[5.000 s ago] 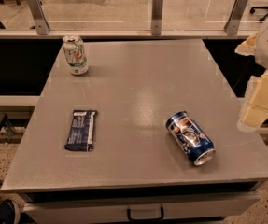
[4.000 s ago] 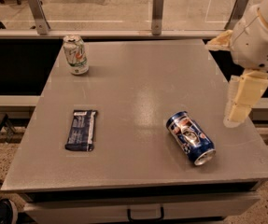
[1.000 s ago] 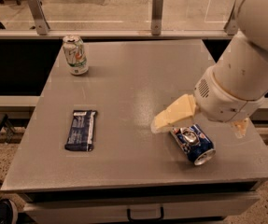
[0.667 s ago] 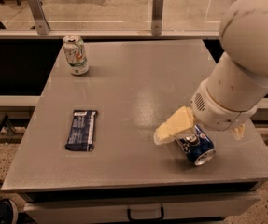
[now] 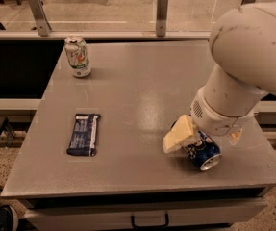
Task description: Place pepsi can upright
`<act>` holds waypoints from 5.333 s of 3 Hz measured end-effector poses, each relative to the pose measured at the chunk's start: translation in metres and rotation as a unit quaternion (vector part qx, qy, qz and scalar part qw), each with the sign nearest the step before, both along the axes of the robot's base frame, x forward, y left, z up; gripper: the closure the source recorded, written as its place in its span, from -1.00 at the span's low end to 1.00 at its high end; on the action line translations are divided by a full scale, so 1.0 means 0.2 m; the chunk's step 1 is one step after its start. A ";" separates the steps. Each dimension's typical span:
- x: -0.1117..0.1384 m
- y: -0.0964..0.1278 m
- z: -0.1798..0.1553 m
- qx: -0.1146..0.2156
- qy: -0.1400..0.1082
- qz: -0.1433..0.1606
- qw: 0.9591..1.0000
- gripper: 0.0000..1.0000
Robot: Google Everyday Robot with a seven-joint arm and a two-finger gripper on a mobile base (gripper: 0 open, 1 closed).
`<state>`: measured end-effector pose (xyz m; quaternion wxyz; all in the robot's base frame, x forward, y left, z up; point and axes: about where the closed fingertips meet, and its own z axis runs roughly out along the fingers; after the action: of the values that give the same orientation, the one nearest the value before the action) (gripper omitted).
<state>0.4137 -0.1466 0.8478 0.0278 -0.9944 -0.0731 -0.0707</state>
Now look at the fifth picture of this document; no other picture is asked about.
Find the dark blue snack bar wrapper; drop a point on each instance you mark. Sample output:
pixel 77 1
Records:
pixel 84 134

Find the left metal rail bracket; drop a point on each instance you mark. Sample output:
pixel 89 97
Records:
pixel 42 24

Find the white green soda can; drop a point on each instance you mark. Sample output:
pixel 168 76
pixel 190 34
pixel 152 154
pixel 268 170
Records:
pixel 77 55

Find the black drawer handle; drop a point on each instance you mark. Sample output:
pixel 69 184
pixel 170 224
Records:
pixel 150 222

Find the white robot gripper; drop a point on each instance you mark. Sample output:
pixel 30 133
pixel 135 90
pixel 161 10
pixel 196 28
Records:
pixel 214 120

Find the white table drawer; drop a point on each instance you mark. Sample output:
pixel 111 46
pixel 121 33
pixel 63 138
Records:
pixel 181 214

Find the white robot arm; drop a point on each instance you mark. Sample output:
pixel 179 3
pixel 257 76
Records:
pixel 243 45

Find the dark round object on floor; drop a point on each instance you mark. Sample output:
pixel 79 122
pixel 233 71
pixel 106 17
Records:
pixel 8 218

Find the middle metal rail bracket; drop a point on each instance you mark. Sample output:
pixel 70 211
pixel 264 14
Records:
pixel 161 17

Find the blue pepsi can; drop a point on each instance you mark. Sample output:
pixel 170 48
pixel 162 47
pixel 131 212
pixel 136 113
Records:
pixel 205 153

